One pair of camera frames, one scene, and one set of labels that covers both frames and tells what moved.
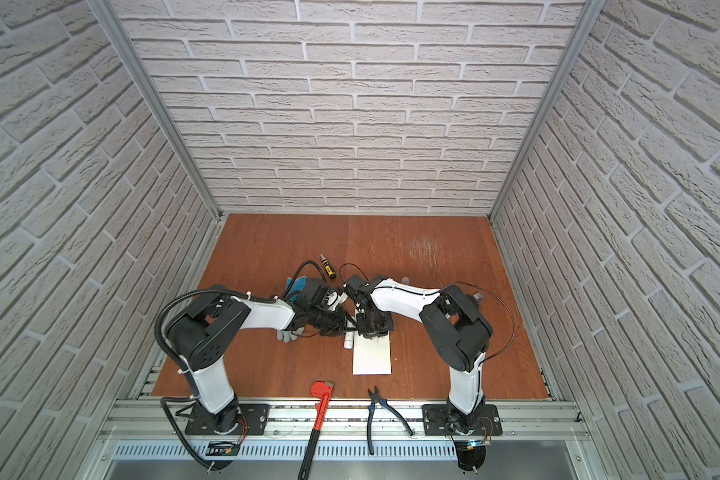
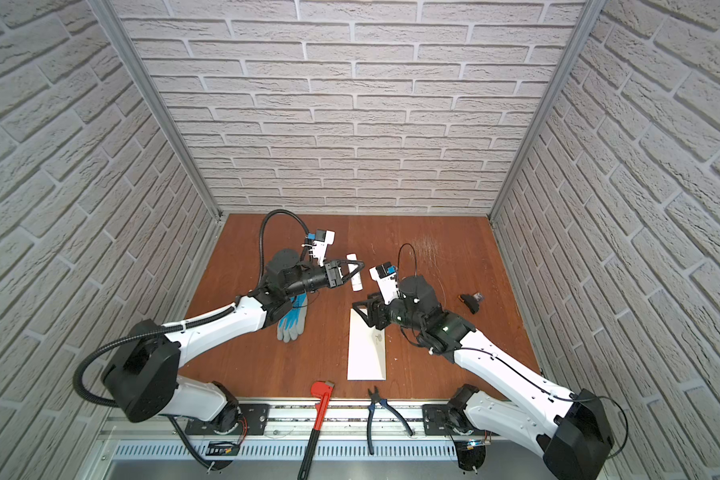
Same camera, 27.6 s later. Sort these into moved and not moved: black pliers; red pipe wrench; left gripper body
Moved: left gripper body
Not moved: red pipe wrench; black pliers
